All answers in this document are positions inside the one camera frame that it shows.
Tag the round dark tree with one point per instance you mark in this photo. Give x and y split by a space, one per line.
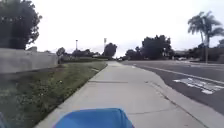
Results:
110 50

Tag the pole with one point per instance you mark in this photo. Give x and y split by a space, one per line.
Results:
105 42
76 45

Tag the pale concrete pavement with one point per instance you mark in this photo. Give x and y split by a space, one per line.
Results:
123 87

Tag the low row of bushes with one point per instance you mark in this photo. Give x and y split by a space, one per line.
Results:
80 53

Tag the broad cluster of trees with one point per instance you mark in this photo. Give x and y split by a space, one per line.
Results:
155 46

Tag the robot's own part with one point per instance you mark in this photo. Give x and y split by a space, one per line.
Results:
95 120

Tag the grass verge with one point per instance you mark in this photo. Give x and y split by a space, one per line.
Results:
50 90

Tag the white painted road line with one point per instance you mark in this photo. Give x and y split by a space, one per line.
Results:
186 75

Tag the grey concrete kerb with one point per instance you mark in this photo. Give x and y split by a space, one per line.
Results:
187 104

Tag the grey asphalt road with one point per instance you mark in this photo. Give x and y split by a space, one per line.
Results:
200 69

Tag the white painted road marking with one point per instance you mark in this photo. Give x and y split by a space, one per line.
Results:
200 85

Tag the tall palm trees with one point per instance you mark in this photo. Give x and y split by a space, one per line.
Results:
206 25

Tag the large dark tree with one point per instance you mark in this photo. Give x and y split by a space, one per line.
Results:
16 23

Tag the grey concrete wall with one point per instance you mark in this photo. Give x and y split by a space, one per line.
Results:
26 60

